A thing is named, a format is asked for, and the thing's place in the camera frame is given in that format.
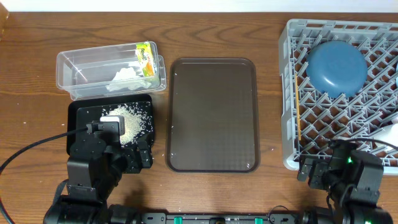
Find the white rice pile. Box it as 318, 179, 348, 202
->
86, 101, 154, 147

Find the white tissue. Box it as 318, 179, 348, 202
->
106, 67, 151, 91

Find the white cup green inside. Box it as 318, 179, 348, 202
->
373, 124, 398, 146

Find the dark blue plate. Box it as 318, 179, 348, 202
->
306, 40, 368, 98

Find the yellow snack wrapper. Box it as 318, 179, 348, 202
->
136, 42, 155, 77

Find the light blue bowl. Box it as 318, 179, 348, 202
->
396, 63, 398, 87

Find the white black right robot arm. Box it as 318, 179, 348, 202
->
296, 138, 393, 224

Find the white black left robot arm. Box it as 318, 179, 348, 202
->
43, 134, 154, 223

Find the grey dishwasher rack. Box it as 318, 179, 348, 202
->
279, 19, 397, 175

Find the clear plastic waste bin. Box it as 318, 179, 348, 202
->
56, 41, 167, 101

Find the black rectangular tray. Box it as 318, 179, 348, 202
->
67, 94, 154, 157

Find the brown serving tray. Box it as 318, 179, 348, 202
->
166, 58, 261, 173

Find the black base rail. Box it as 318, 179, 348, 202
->
105, 203, 312, 224

